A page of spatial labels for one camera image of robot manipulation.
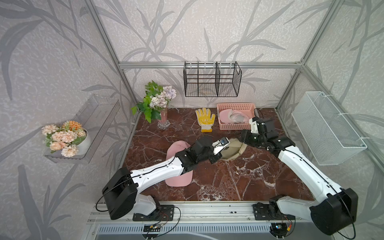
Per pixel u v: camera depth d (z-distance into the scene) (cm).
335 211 38
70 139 51
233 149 83
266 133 59
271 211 67
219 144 65
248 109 116
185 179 84
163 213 74
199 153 59
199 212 76
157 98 83
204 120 112
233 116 111
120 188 40
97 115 75
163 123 107
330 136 61
